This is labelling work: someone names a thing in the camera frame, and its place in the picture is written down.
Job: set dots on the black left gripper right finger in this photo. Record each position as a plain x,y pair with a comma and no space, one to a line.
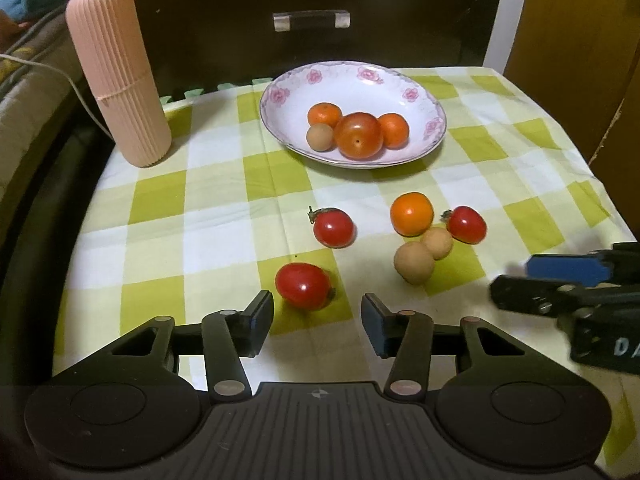
406,336

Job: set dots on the small brown longan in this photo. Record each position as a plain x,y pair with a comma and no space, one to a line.
320,137

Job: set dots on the brown cardboard box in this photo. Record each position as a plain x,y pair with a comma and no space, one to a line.
579,60

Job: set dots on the brown longan front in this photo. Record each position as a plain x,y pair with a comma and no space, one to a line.
414,263

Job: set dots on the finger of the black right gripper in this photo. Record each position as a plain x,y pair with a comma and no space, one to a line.
552,298

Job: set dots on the large red tomato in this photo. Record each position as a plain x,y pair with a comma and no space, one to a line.
358,136

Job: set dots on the clear acrylic drawer handle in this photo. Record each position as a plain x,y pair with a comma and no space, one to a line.
310,20

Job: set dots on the green foam mat edge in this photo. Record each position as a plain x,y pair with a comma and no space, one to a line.
195,93

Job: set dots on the dark wooden drawer cabinet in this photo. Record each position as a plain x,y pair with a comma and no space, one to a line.
201,44

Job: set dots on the oval red cherry tomato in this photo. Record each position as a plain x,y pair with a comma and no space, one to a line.
303,286

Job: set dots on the pink ribbed cylinder case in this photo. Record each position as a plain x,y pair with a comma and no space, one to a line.
108,41

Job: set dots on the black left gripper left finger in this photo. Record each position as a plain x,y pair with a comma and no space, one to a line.
228,336

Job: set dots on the large orange tangerine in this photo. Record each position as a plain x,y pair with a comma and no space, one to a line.
411,214

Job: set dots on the green checkered tablecloth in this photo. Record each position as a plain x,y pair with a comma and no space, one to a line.
209,227

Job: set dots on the small orange tangerine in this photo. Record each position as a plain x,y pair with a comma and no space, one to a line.
395,130
324,113

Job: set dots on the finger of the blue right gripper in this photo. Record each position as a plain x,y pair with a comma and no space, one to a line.
618,265

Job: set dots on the cherry tomato with stem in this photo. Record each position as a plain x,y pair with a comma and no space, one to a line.
332,227

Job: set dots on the white floral plate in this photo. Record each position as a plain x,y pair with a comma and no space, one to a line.
354,87

